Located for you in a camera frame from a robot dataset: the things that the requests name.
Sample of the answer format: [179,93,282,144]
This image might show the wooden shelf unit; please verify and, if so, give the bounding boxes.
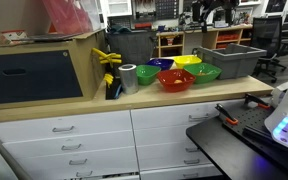
[153,25,252,57]

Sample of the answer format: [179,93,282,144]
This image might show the black orange clamp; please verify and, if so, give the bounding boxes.
[244,93,270,109]
[215,103,238,125]

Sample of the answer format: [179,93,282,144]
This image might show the white drawer cabinet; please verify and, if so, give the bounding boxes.
[0,102,220,180]

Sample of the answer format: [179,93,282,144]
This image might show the grey plastic bin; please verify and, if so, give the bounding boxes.
[196,43,267,80]

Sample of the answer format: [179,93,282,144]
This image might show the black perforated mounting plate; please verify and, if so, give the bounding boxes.
[223,101,275,146]

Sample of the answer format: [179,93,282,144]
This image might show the green bowl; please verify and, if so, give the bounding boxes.
[184,63,222,84]
[136,65,161,86]

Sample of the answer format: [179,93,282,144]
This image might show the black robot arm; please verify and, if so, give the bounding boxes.
[191,0,239,33]

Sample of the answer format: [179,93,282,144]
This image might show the red transparent plastic sheet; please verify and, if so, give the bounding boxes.
[42,0,101,34]

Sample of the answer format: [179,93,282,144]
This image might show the yellow clamps on black stand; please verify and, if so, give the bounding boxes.
[92,48,122,100]

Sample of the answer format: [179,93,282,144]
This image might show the black orange clamp right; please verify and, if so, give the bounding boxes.
[244,93,270,109]

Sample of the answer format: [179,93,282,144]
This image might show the black orange clamp left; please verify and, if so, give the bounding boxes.
[215,103,238,125]

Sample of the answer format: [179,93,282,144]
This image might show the yellow plastic bowl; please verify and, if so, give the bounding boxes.
[174,55,202,69]

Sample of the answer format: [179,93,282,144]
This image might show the blue plastic bowl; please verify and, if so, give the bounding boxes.
[147,58,174,71]

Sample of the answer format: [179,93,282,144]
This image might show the black office chair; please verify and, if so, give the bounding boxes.
[250,16,282,83]

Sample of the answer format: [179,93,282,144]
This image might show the wooden box with dark panel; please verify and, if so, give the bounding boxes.
[0,30,106,109]

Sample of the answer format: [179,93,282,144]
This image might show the red plastic bowl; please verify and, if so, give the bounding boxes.
[157,69,196,92]

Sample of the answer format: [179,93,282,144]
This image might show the silver metal cylinder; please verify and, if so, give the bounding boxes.
[118,64,138,95]

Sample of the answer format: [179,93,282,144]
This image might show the green bowl on left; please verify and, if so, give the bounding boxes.
[136,65,161,86]

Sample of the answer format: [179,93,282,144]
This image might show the dark grey fabric bin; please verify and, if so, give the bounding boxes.
[107,31,157,65]

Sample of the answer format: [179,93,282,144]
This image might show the black side table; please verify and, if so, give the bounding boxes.
[186,118,288,180]

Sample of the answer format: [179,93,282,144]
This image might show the green bowl on right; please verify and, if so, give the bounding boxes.
[184,63,222,84]

